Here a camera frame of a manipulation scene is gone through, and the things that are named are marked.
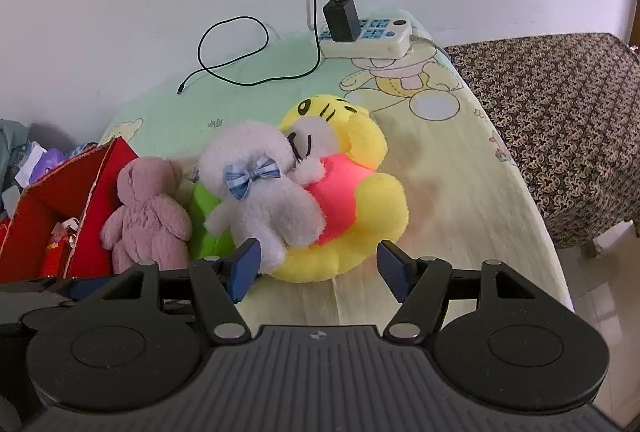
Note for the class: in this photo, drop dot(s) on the white bear plush blue bow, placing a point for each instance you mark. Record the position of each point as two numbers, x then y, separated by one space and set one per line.
260 207

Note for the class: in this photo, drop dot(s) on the red cardboard box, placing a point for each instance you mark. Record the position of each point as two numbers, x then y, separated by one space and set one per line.
35 212

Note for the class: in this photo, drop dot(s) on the mauve bear plush toy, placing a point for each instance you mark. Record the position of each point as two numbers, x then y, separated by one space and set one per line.
145 217

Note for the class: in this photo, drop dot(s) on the grey-green cloth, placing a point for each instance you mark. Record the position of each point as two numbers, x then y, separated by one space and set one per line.
12 141

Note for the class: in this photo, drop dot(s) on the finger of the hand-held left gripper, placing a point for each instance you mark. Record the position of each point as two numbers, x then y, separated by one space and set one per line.
87 288

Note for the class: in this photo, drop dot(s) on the white power strip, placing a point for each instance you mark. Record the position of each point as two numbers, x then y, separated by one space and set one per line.
390 42

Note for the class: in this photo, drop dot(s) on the green plush toy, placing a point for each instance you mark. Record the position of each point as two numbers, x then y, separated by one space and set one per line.
210 232

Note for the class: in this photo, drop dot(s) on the white paper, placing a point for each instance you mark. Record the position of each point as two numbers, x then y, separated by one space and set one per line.
30 166

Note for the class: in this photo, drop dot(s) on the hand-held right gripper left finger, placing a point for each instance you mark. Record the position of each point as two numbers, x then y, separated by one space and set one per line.
245 271

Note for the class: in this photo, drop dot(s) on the small grey device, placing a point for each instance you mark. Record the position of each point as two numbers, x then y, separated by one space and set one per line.
11 202

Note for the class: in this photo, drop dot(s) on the black charger adapter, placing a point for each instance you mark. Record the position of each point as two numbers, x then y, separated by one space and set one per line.
342 19

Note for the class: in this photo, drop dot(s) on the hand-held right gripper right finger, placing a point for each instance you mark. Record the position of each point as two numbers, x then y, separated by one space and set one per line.
395 272

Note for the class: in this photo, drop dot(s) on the yellow tiger plush toy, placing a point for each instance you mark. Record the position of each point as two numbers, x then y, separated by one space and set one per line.
380 202

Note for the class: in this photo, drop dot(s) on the blue printed packet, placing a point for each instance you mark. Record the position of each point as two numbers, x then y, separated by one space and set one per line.
80 149

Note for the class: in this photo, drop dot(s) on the purple plastic bag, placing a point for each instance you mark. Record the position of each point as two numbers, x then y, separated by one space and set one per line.
52 159

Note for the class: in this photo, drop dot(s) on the brown patterned cloth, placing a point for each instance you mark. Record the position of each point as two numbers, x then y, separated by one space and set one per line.
560 121

